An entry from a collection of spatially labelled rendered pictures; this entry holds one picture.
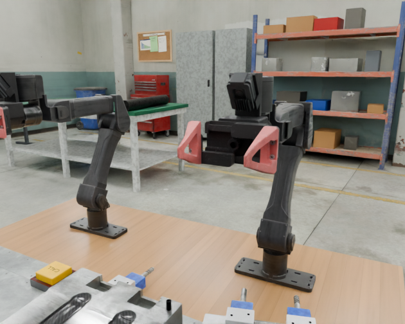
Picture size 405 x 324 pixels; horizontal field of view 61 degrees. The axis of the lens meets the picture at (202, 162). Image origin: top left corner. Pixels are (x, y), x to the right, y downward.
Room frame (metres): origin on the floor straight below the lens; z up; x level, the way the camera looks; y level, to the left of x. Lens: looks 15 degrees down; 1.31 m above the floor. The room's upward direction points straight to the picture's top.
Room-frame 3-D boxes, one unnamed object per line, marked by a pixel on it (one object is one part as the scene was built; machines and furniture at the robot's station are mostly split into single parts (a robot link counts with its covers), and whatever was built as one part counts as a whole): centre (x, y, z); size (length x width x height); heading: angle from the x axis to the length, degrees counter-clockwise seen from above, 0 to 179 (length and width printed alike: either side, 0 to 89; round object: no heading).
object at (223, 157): (0.50, 0.00, 1.20); 0.09 x 0.07 x 0.07; 153
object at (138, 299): (0.57, 0.11, 0.87); 0.05 x 0.05 x 0.04; 62
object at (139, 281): (0.72, 0.16, 0.83); 0.13 x 0.05 x 0.05; 149
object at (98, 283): (0.62, 0.20, 0.87); 0.05 x 0.05 x 0.04; 62
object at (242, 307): (0.58, -0.08, 0.86); 0.13 x 0.05 x 0.05; 169
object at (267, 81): (0.63, -0.11, 1.24); 0.12 x 0.09 x 0.12; 153
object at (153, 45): (7.41, 0.99, 1.80); 0.90 x 0.03 x 0.60; 58
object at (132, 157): (4.61, 1.51, 0.51); 2.40 x 1.13 x 1.02; 62
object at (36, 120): (0.87, 0.44, 1.21); 0.07 x 0.06 x 0.07; 153
